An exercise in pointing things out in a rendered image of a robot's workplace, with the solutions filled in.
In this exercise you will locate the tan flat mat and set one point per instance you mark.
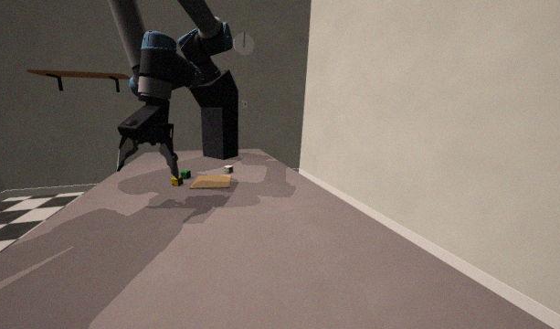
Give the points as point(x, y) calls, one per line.
point(211, 181)

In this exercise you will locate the yellow die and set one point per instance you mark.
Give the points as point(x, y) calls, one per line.
point(177, 182)

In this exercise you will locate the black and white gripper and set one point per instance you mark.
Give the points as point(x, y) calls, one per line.
point(158, 132)

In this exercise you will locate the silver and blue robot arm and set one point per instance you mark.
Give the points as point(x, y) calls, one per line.
point(157, 54)

